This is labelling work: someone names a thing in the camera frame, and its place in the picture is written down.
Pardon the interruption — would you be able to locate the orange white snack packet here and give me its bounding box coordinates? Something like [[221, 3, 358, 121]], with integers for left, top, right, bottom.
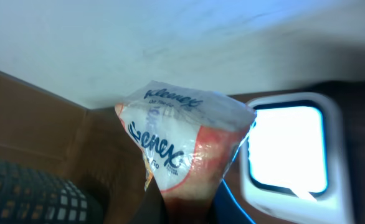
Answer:
[[115, 81, 256, 223]]

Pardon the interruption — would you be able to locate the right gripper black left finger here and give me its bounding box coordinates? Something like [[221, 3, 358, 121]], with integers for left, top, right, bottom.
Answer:
[[129, 180, 167, 224]]

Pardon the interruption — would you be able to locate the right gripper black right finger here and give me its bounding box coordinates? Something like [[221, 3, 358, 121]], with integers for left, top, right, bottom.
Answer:
[[212, 180, 255, 224]]

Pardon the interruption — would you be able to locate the dark grey plastic basket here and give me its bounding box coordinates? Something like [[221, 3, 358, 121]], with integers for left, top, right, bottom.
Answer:
[[0, 160, 103, 224]]

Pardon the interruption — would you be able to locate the white barcode scanner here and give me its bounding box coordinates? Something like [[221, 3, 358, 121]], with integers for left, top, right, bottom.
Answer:
[[239, 92, 354, 223]]

